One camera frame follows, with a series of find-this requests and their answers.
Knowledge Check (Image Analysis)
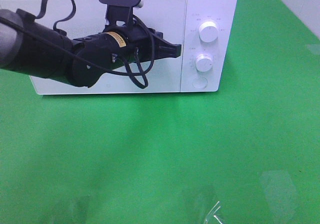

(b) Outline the round door release button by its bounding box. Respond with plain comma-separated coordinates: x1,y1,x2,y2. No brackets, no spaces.
192,77,208,89

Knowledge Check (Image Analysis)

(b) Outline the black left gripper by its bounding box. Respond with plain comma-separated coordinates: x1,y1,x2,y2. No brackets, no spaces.
103,5,182,61

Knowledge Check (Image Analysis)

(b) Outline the white microwave door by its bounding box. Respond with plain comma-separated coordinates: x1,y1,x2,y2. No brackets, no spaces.
0,0,186,95

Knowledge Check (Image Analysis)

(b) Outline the white microwave knob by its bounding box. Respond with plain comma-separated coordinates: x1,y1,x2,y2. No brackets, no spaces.
198,21,219,43
195,54,214,72

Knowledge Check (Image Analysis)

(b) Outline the clear tape piece left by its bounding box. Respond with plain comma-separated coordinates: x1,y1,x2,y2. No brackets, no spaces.
183,183,225,224

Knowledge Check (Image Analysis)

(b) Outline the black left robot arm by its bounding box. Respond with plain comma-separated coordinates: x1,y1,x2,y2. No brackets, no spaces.
0,9,182,89

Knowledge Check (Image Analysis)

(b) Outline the white microwave oven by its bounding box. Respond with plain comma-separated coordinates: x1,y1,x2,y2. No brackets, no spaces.
0,0,237,92

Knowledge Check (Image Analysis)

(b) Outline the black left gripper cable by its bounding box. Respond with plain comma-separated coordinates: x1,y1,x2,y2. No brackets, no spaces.
0,0,156,89

